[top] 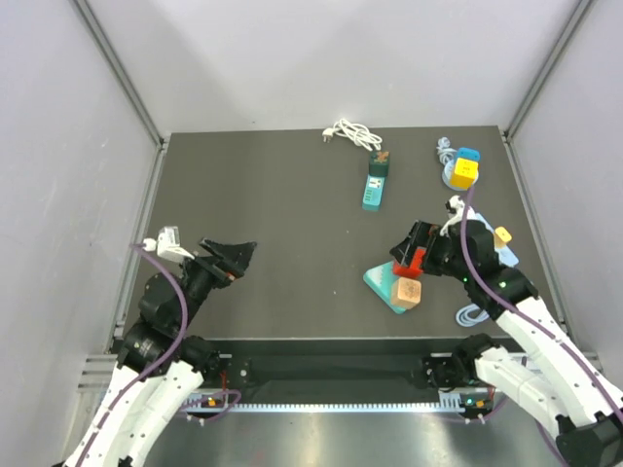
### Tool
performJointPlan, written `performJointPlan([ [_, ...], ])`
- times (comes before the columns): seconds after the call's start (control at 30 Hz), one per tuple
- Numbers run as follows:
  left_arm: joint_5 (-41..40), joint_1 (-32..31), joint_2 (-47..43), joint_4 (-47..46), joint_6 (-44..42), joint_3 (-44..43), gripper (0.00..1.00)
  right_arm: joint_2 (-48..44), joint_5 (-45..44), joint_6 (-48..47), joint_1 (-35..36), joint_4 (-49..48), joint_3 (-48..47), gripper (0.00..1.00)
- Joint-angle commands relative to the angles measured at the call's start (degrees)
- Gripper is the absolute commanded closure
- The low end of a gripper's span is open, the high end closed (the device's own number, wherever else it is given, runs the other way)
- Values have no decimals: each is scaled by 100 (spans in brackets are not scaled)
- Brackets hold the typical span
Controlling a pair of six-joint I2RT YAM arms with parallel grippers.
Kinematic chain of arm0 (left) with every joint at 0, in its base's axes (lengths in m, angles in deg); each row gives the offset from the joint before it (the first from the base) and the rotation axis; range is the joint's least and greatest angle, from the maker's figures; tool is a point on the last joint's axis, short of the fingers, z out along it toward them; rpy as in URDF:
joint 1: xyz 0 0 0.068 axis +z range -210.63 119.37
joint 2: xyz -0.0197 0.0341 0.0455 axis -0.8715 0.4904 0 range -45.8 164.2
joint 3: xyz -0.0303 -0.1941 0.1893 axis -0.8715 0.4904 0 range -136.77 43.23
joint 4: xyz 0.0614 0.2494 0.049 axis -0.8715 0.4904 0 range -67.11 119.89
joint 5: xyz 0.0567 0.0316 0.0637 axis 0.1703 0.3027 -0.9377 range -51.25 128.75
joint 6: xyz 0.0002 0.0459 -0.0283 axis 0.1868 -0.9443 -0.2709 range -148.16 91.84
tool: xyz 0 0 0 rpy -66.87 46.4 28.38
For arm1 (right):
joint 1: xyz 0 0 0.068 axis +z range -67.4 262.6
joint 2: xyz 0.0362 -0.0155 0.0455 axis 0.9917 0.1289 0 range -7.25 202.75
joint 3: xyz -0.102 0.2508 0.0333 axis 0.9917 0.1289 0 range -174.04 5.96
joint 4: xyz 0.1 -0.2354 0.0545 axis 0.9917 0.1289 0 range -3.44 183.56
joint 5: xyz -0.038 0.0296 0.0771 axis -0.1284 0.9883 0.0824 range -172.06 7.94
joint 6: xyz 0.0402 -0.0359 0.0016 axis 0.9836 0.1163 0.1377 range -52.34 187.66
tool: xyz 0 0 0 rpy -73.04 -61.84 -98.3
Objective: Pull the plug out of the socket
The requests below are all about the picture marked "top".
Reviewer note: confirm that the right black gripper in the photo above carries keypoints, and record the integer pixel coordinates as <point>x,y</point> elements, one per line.
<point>425,234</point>

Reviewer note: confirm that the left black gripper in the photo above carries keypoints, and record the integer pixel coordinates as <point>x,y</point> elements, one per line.
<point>230,261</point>

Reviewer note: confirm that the red cube plug adapter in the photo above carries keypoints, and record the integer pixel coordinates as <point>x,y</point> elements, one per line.
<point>406,266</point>

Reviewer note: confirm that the peach cube plug adapter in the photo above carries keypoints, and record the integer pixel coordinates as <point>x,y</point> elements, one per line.
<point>405,293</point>

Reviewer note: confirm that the teal triangular power strip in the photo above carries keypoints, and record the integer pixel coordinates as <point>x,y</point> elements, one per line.
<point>380,280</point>

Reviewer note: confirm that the teal rectangular power strip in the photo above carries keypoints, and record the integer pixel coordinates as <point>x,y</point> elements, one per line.
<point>373,193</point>

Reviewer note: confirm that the round light blue socket base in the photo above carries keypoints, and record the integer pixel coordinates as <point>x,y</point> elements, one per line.
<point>446,172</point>

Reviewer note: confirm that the yellow cube plug adapter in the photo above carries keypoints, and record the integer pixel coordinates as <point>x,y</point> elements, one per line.
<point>464,174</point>

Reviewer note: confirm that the dark green plug adapter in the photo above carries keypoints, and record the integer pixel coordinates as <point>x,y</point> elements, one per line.
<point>378,164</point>

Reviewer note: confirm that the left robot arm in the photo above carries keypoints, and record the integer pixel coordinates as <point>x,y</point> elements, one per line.
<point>159,365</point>

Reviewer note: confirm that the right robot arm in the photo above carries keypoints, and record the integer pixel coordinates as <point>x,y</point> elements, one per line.
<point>568,397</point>

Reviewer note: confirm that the orange plug adapter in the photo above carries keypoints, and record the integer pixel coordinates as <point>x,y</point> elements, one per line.
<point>501,237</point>

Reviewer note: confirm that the blue cube plug adapter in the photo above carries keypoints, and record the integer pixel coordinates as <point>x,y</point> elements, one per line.
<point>468,154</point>

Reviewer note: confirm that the light blue power strip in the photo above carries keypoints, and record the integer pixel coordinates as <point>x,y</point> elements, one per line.
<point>506,256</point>

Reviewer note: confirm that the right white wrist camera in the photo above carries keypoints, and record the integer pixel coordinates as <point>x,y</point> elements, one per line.
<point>455,207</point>

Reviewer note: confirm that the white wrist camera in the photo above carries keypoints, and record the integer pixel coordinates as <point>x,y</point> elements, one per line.
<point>455,207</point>
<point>167,245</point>

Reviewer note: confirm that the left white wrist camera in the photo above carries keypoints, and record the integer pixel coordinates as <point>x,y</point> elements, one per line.
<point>167,245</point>

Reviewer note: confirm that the white slotted cable duct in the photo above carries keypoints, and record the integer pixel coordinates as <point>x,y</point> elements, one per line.
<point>443,403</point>

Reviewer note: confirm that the front aluminium frame rail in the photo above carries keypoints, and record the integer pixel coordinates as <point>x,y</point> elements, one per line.
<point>97,372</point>

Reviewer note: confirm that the left aluminium frame post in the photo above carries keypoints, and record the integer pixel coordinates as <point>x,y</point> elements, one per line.
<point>87,15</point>

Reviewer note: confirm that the aluminium frame post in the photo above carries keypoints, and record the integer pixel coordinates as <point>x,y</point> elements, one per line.
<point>87,15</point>
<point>580,11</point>

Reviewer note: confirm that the right aluminium frame post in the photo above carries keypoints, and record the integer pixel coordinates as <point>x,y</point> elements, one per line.
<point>580,11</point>

